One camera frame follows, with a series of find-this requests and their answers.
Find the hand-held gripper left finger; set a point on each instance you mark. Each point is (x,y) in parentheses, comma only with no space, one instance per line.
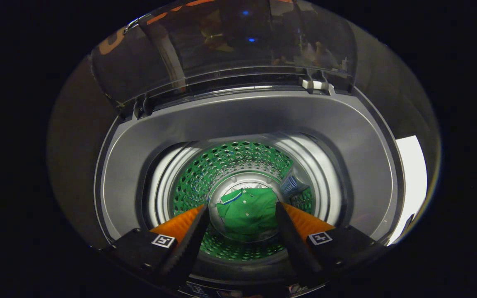
(193,238)

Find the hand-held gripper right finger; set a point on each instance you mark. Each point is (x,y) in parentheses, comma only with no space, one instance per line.
(292,240)

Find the green polo shirt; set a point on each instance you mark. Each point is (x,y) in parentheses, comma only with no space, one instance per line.
(246,211)

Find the grey washing machine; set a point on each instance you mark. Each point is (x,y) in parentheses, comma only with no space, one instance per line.
(242,116)

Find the dark transparent washing machine lid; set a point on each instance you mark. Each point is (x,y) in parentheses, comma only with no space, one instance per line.
(230,49)

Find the white side table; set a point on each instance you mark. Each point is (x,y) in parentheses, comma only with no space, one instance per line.
(410,182)

